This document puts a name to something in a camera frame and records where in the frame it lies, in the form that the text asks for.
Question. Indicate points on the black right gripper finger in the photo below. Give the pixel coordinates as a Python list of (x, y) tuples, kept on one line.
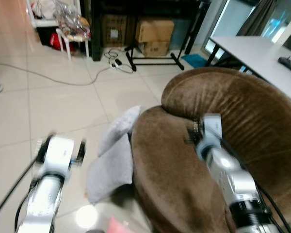
[(189, 133)]

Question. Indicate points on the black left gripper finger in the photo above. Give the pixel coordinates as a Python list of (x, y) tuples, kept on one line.
[(48, 138), (81, 149)]

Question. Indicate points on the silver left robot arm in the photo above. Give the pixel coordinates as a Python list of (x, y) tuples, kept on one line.
[(41, 204)]

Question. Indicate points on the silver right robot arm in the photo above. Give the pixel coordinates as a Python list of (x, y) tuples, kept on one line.
[(233, 184)]

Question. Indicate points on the large grey pillow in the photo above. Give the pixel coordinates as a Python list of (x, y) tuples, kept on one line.
[(109, 170)]

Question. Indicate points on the brown velvet round sofa chair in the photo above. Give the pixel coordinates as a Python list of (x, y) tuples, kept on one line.
[(184, 170)]

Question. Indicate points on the small grey pillow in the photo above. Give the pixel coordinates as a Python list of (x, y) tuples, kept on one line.
[(119, 128)]

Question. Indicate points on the blue floor mat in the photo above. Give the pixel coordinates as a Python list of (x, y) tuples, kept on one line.
[(195, 60)]

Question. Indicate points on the pink pillow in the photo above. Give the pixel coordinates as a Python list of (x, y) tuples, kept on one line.
[(119, 227)]

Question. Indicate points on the black metal clothes rack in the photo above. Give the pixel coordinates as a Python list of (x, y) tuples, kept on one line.
[(155, 61)]

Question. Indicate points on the black handheld controller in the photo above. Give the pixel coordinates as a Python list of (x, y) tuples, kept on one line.
[(288, 65)]

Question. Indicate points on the small printed cardboard box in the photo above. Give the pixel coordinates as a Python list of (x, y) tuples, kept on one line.
[(156, 48)]

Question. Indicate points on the white power strip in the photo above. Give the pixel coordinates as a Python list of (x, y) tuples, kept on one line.
[(115, 62)]

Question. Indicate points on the white table with black legs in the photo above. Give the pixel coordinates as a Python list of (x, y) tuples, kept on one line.
[(252, 53)]

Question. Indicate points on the red bag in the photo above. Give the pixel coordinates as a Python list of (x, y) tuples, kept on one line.
[(55, 41)]

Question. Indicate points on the white plastic stool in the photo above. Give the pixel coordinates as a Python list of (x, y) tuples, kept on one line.
[(68, 41)]

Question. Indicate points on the white chair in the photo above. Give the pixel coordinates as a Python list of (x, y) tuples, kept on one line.
[(287, 36)]

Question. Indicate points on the white shelf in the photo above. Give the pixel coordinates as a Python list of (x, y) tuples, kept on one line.
[(41, 22)]

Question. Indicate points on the black shelf unit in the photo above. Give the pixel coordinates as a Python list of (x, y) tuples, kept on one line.
[(96, 29)]

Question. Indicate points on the clear plastic bag of items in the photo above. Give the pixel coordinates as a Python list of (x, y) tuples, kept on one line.
[(70, 17)]

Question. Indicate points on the dark labelled cardboard box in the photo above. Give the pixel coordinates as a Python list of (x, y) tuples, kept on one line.
[(115, 30)]

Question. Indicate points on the grey curtain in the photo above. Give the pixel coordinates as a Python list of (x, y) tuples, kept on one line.
[(257, 14)]

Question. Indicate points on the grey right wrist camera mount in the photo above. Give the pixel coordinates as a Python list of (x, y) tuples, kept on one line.
[(212, 128)]

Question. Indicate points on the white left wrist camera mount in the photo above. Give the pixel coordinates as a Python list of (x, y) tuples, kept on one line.
[(58, 153)]

